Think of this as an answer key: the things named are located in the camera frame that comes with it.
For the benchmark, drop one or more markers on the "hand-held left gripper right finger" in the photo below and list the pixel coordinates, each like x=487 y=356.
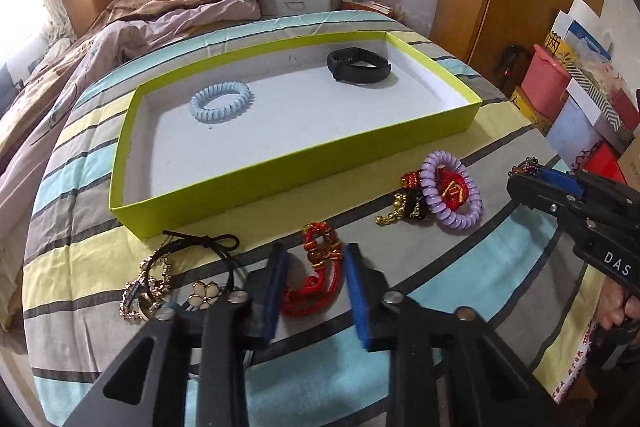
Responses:
x=357 y=292

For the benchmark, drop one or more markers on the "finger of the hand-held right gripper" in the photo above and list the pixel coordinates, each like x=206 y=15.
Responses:
x=560 y=181
x=535 y=197

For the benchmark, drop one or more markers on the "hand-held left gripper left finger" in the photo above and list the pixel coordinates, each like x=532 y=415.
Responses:
x=277 y=292

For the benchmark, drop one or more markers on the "red knot charm with gold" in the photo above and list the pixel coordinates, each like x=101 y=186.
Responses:
x=450 y=194

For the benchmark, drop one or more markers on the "gold rhinestone hair clip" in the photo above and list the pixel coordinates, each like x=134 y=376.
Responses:
x=145 y=292

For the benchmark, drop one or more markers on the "green cardboard tray box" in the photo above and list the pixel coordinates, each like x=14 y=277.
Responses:
x=300 y=122

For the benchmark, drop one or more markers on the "person's right hand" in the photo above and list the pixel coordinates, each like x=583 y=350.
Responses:
x=612 y=312

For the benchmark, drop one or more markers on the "red gift box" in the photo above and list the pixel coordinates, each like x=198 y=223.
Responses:
x=605 y=164

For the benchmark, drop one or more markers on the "light blue gift box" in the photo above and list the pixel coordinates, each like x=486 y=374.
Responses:
x=572 y=132

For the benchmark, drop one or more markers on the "yellow cardboard box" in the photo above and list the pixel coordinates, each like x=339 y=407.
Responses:
x=530 y=112

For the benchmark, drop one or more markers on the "pink plastic bin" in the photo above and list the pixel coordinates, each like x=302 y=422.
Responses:
x=545 y=79

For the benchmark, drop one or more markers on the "dark bag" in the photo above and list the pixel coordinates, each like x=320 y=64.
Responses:
x=512 y=67

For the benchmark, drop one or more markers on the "white paper bags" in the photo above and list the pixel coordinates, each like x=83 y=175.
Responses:
x=580 y=27

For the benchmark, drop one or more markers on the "black wristband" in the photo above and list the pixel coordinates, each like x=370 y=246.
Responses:
x=360 y=74

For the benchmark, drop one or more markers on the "pile of books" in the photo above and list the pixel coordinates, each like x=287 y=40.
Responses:
x=370 y=6

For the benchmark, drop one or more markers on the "pink and brown quilt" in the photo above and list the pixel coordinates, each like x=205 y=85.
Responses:
x=100 y=47

